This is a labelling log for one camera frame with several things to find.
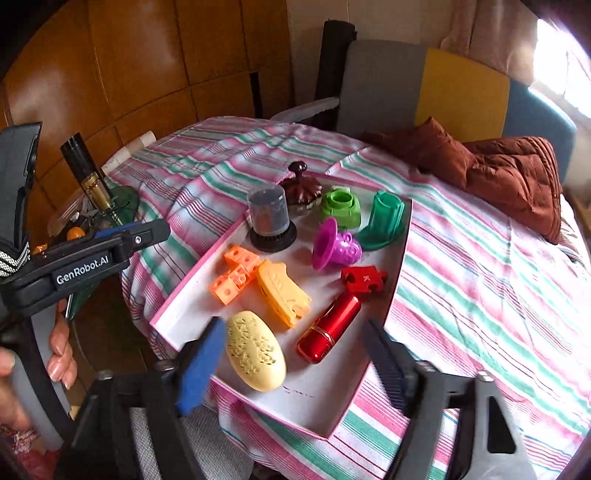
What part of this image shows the black gold bottle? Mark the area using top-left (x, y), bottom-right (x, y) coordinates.
top-left (60, 132), bottom-right (122, 227)

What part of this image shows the red puzzle piece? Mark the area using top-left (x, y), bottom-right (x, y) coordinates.
top-left (341, 265), bottom-right (389, 301)

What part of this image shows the grey mesh chair seat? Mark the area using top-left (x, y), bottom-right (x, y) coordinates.
top-left (129, 401), bottom-right (257, 480)

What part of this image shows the yellow plastic toy piece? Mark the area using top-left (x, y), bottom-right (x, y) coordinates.
top-left (256, 259), bottom-right (311, 329)

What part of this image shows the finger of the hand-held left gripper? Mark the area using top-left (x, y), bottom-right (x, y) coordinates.
top-left (92, 218), bottom-right (171, 254)

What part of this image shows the green white plastic toy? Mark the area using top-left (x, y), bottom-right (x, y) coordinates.
top-left (320, 187), bottom-right (362, 232)

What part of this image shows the wooden wardrobe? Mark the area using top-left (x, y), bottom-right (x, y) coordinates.
top-left (0, 0), bottom-right (296, 222)

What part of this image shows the beige patterned curtain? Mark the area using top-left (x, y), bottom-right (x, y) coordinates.
top-left (441, 0), bottom-right (539, 75)

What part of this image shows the striped bedsheet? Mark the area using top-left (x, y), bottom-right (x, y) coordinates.
top-left (106, 115), bottom-right (587, 480)

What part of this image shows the orange block toy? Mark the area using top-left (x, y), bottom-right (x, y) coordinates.
top-left (209, 246), bottom-right (262, 305)

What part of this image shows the window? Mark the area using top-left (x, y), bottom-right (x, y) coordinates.
top-left (529, 18), bottom-right (591, 121)

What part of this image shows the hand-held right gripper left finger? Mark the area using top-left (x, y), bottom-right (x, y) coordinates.
top-left (55, 316), bottom-right (227, 480)

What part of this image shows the black grey cylinder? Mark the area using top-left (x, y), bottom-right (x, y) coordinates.
top-left (247, 188), bottom-right (297, 252)

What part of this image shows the pink white tray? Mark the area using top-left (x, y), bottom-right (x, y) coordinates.
top-left (150, 173), bottom-right (414, 439)

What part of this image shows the green plastic holder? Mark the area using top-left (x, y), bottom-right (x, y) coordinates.
top-left (355, 190), bottom-right (407, 251)

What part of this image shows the brown doll figure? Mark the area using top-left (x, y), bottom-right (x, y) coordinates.
top-left (278, 161), bottom-right (323, 214)

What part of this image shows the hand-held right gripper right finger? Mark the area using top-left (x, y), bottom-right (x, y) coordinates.
top-left (362, 318), bottom-right (539, 480)

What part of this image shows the person's left hand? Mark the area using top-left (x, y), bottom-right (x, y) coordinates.
top-left (0, 301), bottom-right (78, 432)

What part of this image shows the grey yellow blue headboard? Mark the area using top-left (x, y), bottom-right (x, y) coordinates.
top-left (335, 39), bottom-right (578, 162)

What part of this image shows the white bed side rail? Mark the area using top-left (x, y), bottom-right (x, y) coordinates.
top-left (270, 96), bottom-right (340, 123)

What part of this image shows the brown quilt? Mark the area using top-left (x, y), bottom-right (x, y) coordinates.
top-left (360, 117), bottom-right (564, 245)

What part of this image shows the white plastic pipe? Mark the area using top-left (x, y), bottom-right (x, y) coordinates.
top-left (100, 130), bottom-right (160, 174)

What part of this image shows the yellow oval soap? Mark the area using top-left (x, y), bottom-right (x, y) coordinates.
top-left (225, 310), bottom-right (287, 393)

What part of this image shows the red patterned clothing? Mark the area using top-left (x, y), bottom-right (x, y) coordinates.
top-left (0, 425), bottom-right (61, 480)

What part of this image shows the purple plastic toy cup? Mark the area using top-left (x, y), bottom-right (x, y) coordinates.
top-left (311, 217), bottom-right (363, 271)

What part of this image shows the red metallic cylinder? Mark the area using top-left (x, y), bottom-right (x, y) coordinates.
top-left (295, 292), bottom-right (362, 365)

